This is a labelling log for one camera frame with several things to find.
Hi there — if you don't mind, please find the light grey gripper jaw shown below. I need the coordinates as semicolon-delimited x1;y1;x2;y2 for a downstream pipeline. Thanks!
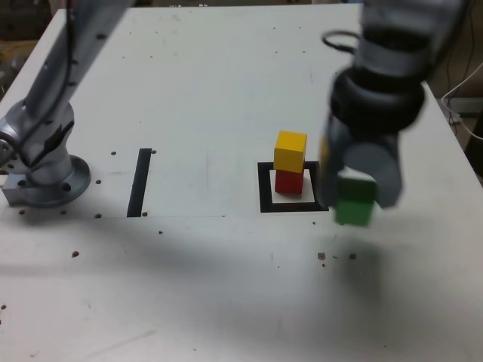
344;130;406;210

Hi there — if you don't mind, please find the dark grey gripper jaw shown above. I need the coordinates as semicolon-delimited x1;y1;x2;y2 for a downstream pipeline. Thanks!
318;112;352;207

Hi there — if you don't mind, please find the red cube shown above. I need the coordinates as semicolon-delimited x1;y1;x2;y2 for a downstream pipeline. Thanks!
274;170;305;196

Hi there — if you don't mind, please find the yellow cube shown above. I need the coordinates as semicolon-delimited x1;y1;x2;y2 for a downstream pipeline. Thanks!
273;130;309;174

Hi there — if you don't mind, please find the green cube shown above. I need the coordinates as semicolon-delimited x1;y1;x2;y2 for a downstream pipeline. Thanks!
334;169;378;229

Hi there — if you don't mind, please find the black tape square outline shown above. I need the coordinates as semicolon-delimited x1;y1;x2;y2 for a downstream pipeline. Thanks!
257;161;330;213

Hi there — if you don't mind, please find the beige box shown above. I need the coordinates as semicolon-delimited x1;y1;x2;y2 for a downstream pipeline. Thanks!
450;97;483;115

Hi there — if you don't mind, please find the black tape strip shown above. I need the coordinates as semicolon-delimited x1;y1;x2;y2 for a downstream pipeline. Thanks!
126;148;152;219

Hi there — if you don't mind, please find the white cable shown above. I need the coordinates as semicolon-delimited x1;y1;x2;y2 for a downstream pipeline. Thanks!
440;62;483;140

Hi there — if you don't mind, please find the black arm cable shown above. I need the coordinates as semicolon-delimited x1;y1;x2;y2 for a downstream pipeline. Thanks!
321;29;361;53

